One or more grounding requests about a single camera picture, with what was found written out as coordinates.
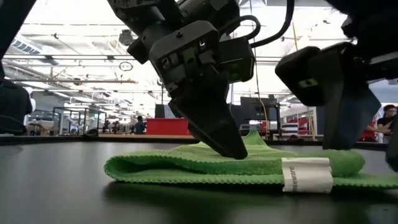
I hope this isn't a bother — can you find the black table frame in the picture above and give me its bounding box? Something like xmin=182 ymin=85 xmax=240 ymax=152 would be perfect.
xmin=0 ymin=134 xmax=398 ymax=152

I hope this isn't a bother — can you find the red cabinet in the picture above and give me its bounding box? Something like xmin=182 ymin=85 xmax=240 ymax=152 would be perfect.
xmin=146 ymin=118 xmax=191 ymax=136

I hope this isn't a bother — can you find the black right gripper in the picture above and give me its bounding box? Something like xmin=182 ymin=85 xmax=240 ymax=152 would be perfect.
xmin=323 ymin=12 xmax=398 ymax=150

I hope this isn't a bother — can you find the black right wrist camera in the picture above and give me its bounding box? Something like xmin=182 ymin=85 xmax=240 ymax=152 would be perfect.
xmin=275 ymin=42 xmax=345 ymax=107

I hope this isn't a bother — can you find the long yellow cable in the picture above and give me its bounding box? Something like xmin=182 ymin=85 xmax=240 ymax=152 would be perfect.
xmin=291 ymin=21 xmax=315 ymax=141

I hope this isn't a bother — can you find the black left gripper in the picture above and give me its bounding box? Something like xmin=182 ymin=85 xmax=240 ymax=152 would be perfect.
xmin=126 ymin=20 xmax=249 ymax=155

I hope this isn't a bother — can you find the black camera cable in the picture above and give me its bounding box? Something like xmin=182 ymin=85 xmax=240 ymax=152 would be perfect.
xmin=217 ymin=0 xmax=295 ymax=49

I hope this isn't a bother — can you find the black cage frame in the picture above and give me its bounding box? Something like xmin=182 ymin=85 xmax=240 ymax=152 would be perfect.
xmin=52 ymin=106 xmax=107 ymax=136

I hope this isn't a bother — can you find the white humanoid robot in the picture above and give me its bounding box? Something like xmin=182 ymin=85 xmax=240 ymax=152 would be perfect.
xmin=26 ymin=86 xmax=37 ymax=113

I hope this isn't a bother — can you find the green microfibre towel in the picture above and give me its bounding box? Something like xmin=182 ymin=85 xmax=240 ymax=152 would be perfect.
xmin=103 ymin=129 xmax=398 ymax=194

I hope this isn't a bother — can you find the black hanging ceiling fixture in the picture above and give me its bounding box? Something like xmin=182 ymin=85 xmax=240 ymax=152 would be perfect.
xmin=118 ymin=29 xmax=135 ymax=47

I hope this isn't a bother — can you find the hanging black cable ring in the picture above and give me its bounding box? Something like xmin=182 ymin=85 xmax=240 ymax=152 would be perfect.
xmin=118 ymin=60 xmax=134 ymax=72

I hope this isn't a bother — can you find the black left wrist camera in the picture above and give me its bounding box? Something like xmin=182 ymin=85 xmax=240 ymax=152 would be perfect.
xmin=217 ymin=36 xmax=256 ymax=84

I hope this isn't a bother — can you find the red white striped object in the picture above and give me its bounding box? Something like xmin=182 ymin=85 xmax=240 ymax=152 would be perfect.
xmin=279 ymin=116 xmax=312 ymax=134

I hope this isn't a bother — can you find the person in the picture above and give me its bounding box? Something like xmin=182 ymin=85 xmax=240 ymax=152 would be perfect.
xmin=358 ymin=113 xmax=381 ymax=143
xmin=376 ymin=104 xmax=398 ymax=137
xmin=104 ymin=119 xmax=121 ymax=134
xmin=134 ymin=115 xmax=147 ymax=135

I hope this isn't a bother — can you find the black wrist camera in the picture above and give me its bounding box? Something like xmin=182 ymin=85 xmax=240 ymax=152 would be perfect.
xmin=217 ymin=36 xmax=256 ymax=84
xmin=275 ymin=42 xmax=345 ymax=107

